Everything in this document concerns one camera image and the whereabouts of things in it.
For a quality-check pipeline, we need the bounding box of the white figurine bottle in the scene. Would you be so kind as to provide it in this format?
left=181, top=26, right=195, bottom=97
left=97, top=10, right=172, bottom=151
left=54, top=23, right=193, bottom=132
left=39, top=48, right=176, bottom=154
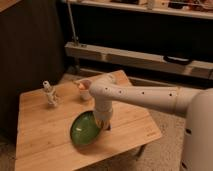
left=43, top=81, right=58, bottom=107

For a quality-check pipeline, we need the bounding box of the wooden lower shelf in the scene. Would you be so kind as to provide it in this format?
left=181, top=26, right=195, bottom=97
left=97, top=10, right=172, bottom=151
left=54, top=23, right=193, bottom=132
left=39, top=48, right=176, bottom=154
left=65, top=42, right=213, bottom=80

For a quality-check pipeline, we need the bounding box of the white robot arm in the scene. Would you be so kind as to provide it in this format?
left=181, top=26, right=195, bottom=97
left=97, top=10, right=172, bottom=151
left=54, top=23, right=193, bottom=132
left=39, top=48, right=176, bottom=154
left=89, top=74, right=213, bottom=171

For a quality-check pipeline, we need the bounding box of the white cup with contents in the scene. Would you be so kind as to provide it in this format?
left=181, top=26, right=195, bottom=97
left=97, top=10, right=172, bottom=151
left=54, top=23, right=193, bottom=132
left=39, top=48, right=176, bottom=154
left=75, top=79, right=91, bottom=101

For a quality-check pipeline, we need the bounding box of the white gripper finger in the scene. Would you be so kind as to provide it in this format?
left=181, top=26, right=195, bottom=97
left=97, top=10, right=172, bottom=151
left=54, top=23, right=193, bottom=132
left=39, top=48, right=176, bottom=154
left=102, top=122, right=111, bottom=130

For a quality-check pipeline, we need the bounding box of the metal stand pole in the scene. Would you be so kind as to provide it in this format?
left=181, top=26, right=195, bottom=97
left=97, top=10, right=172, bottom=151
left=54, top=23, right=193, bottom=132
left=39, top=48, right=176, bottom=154
left=66, top=0, right=79, bottom=46

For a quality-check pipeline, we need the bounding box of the wooden table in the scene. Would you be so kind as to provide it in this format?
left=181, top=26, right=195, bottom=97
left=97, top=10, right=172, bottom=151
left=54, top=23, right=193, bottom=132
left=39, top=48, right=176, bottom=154
left=14, top=69, right=163, bottom=171

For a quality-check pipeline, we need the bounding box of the wooden upper shelf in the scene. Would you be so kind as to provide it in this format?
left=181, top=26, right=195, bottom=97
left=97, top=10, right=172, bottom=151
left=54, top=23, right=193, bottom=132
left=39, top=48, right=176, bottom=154
left=61, top=0, right=213, bottom=20

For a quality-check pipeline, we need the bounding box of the black handle on shelf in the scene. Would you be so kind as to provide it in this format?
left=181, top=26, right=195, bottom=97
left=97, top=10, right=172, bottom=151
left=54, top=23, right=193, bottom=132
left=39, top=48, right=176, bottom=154
left=163, top=56, right=193, bottom=65

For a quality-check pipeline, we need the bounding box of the green ceramic bowl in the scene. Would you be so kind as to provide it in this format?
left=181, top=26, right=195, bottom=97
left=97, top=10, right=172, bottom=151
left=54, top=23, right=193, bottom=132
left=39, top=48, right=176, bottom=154
left=70, top=111, right=101, bottom=146

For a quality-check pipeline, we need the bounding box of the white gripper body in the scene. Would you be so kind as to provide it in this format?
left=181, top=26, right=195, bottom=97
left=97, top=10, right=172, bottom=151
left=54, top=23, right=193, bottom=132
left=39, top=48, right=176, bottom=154
left=93, top=109, right=113, bottom=127

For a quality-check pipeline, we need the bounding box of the wooden shelf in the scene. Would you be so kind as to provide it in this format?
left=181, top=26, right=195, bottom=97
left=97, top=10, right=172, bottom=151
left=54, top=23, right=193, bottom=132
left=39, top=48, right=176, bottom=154
left=65, top=42, right=213, bottom=80
left=61, top=0, right=213, bottom=20

